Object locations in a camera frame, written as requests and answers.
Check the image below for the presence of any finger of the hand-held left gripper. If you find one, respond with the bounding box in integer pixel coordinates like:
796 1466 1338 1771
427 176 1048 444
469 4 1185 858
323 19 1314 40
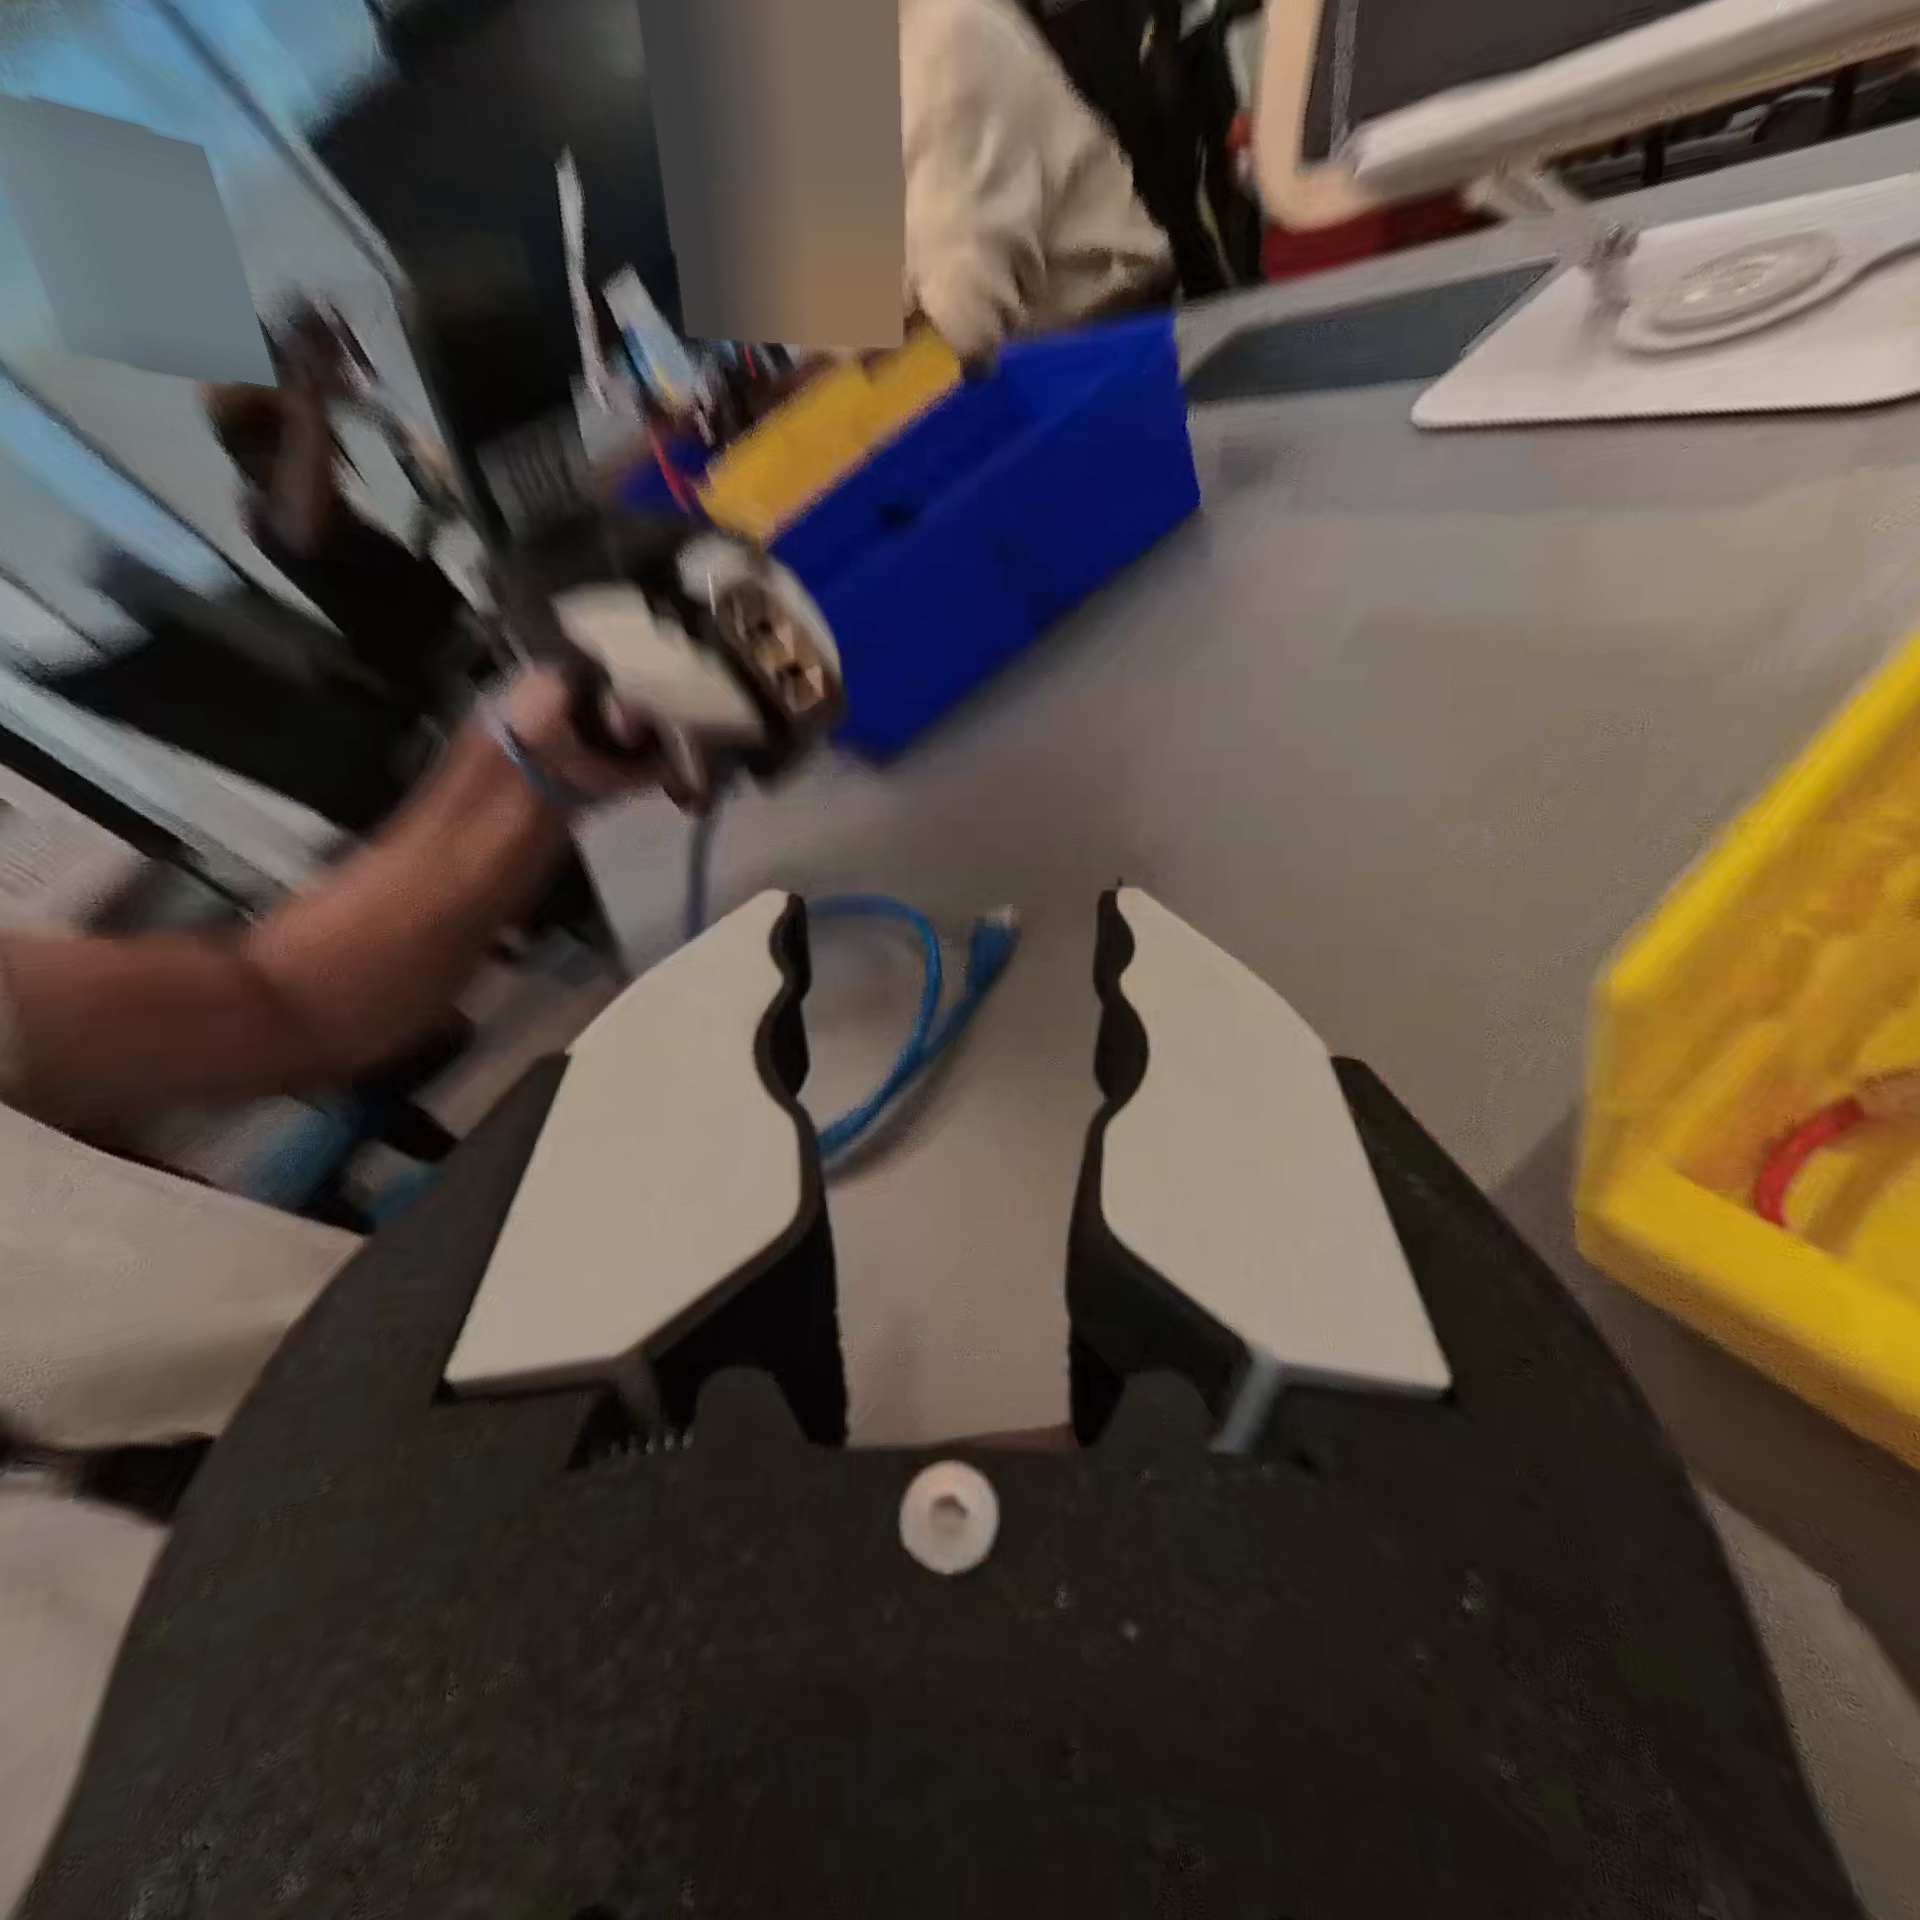
551 585 773 750

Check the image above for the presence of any person's left hand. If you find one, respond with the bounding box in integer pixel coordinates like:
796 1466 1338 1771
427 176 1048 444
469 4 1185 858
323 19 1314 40
491 665 665 809

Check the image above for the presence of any red ethernet cable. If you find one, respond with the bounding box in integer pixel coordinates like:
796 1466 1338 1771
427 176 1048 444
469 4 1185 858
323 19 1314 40
1752 1095 1879 1230

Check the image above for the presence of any black panel with wooden frame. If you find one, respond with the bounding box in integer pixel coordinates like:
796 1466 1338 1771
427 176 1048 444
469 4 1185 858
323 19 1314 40
1248 0 1801 230

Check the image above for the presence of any blue ethernet cable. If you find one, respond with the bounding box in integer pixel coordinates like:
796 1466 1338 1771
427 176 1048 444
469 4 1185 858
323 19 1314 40
682 780 1025 1177

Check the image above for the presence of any yellow plastic bin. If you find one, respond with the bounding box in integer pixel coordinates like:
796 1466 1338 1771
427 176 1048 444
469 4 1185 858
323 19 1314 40
702 327 965 539
1572 637 1920 1470

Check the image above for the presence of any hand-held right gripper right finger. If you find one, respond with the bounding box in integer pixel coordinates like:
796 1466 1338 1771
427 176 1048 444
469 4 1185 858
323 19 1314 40
1064 883 1457 1455

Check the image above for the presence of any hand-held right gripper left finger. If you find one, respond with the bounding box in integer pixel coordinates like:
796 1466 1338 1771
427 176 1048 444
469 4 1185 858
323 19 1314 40
437 884 850 1452

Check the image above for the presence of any person's cream garment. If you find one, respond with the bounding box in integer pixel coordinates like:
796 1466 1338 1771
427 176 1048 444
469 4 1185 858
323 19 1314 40
0 1107 366 1893

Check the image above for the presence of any black ethernet port adapter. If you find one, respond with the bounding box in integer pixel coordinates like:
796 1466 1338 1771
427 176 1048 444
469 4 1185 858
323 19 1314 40
737 592 841 741

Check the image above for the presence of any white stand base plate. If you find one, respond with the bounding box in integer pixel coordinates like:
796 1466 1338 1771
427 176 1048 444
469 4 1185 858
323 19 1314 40
1342 0 1920 433

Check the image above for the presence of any blue plastic bin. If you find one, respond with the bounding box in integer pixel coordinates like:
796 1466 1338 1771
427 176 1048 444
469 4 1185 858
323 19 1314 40
618 310 1205 762

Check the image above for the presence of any person's left forearm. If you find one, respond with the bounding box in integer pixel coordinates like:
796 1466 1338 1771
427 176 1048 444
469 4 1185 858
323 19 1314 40
0 705 580 1120

